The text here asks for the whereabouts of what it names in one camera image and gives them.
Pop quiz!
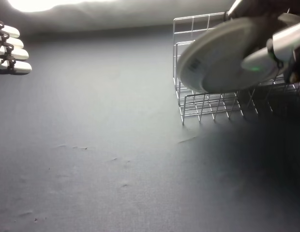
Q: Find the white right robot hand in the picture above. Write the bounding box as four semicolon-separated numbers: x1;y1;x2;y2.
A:
227;0;300;83

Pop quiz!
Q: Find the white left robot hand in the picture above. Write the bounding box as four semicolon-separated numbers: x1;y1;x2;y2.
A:
0;20;33;76

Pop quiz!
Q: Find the white fabric backdrop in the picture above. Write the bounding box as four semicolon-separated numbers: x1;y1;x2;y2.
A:
0;0;235;37

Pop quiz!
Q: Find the silver wire dish rack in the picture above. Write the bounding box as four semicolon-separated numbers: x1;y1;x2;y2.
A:
173;12;300;126

